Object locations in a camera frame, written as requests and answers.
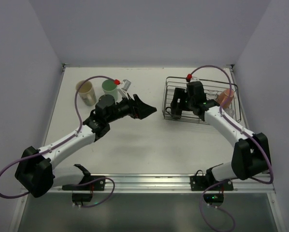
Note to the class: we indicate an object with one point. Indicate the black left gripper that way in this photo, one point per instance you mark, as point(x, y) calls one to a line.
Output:
point(133, 109)

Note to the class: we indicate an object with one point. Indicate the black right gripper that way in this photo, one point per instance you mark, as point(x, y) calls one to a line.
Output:
point(179, 99)

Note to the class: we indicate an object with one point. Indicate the light green tall cup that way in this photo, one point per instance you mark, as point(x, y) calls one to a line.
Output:
point(110, 88)

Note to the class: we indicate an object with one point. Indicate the pink dotted mug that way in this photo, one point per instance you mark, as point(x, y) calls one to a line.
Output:
point(225, 98)

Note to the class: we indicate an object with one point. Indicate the beige ceramic mug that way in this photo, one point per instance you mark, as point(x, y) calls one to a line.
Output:
point(86, 92)

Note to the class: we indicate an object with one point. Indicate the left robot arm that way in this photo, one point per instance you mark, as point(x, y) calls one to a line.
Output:
point(38, 172)

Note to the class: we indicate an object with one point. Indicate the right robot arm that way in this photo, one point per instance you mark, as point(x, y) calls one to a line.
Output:
point(251, 155)

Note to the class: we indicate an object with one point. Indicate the right black controller box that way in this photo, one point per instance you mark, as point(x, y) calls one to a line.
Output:
point(214, 199)

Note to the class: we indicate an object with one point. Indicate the black controller box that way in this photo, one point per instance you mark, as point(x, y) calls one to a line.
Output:
point(214, 199)
point(81, 198)

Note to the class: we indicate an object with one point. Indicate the left black controller box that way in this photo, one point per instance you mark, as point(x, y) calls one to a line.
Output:
point(81, 198)

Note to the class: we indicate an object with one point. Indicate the black wire dish rack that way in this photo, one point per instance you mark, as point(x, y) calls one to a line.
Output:
point(212, 89)

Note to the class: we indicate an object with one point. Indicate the aluminium mounting rail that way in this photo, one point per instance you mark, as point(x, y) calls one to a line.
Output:
point(138, 182)

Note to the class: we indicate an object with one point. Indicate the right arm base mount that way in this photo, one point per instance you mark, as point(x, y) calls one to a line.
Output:
point(200, 181)

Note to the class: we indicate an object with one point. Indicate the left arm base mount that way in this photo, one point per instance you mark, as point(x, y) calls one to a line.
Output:
point(87, 182)

